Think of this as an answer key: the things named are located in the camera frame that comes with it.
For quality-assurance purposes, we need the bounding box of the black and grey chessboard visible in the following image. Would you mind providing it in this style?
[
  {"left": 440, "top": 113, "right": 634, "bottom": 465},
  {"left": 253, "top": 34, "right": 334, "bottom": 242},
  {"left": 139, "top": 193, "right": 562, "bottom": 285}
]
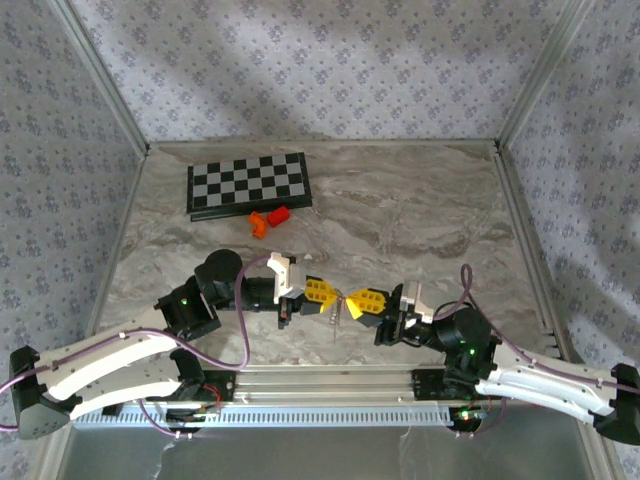
[{"left": 186, "top": 151, "right": 314, "bottom": 223}]

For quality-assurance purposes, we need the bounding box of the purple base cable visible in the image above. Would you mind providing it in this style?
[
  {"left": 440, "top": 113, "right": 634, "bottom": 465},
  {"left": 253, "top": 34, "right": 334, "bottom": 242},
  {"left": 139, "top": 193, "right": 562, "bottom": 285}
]
[
  {"left": 138, "top": 399, "right": 221, "bottom": 441},
  {"left": 454, "top": 397, "right": 507, "bottom": 441}
]

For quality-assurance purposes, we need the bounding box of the shiny metal sheet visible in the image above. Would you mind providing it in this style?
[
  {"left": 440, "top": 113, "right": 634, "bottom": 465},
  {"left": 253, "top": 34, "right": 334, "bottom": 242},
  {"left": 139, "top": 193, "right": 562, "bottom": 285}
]
[{"left": 47, "top": 424, "right": 609, "bottom": 480}]

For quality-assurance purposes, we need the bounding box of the red plastic block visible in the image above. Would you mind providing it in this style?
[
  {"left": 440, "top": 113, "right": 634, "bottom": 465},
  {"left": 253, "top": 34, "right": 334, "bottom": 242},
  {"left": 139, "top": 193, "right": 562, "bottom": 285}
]
[{"left": 266, "top": 205, "right": 292, "bottom": 229}]

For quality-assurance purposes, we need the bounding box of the orange curved plastic piece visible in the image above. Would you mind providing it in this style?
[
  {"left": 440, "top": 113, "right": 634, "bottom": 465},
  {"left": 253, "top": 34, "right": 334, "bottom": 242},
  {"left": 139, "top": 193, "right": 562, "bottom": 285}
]
[{"left": 248, "top": 211, "right": 270, "bottom": 240}]

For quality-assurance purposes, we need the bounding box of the white slotted cable duct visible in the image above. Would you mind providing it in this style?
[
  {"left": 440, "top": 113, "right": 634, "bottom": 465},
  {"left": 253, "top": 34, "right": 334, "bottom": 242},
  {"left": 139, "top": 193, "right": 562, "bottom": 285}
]
[{"left": 84, "top": 403, "right": 454, "bottom": 429}]

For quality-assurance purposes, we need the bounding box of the small controller board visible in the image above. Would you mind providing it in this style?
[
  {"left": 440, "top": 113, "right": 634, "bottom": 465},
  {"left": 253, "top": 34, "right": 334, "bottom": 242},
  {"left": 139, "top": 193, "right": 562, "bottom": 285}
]
[
  {"left": 447, "top": 405, "right": 491, "bottom": 432},
  {"left": 164, "top": 407, "right": 224, "bottom": 427}
]

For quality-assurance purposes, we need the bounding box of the aluminium table edge rail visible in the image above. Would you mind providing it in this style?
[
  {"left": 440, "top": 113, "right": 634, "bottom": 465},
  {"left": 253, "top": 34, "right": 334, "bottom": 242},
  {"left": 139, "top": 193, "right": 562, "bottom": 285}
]
[
  {"left": 492, "top": 142, "right": 584, "bottom": 366},
  {"left": 79, "top": 147, "right": 151, "bottom": 366},
  {"left": 147, "top": 139, "right": 501, "bottom": 150}
]

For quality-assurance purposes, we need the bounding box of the aluminium corner post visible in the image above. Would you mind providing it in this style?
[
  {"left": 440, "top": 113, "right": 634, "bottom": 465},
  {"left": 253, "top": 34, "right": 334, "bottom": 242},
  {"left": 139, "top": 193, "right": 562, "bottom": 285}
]
[
  {"left": 49, "top": 0, "right": 151, "bottom": 154},
  {"left": 493, "top": 0, "right": 596, "bottom": 154}
]

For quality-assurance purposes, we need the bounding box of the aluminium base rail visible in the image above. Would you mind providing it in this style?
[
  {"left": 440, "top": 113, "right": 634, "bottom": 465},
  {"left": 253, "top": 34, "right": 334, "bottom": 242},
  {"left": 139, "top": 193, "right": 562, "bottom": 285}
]
[{"left": 64, "top": 363, "right": 481, "bottom": 407}]

